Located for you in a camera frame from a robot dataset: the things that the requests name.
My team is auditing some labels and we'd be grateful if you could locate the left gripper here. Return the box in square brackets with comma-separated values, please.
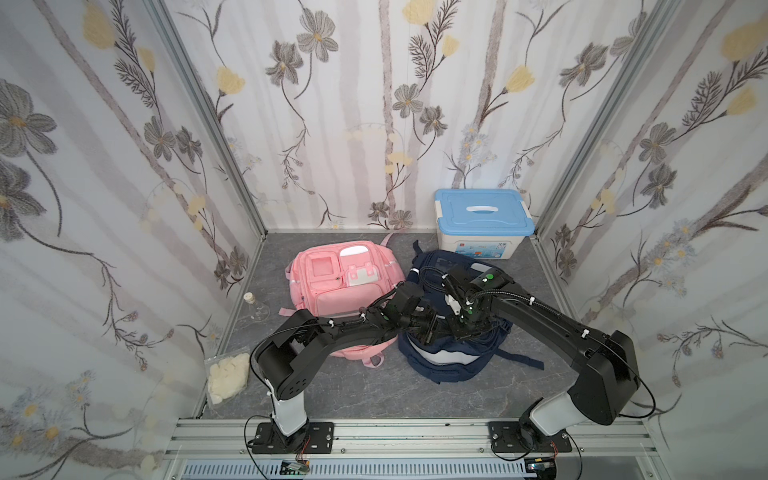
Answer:
[397, 302, 454, 346]

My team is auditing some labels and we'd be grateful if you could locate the navy blue backpack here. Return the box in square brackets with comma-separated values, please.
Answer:
[398, 241, 544, 384]

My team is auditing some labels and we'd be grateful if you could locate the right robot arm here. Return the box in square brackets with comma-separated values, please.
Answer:
[441, 268, 643, 450]

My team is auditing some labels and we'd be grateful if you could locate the pink backpack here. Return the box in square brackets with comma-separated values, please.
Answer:
[278, 233, 407, 368]

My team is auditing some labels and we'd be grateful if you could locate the white box with blue lid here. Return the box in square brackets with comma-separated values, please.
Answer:
[434, 189, 535, 260]

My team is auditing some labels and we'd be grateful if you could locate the small circuit board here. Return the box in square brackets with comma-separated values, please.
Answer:
[279, 460, 311, 476]

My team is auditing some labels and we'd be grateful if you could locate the bag of white pieces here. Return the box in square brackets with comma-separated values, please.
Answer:
[205, 352, 250, 405]

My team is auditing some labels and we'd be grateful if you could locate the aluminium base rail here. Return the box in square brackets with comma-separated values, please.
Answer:
[155, 419, 671, 479]

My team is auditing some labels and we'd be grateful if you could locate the white slotted cable duct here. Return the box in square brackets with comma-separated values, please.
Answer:
[176, 458, 536, 479]

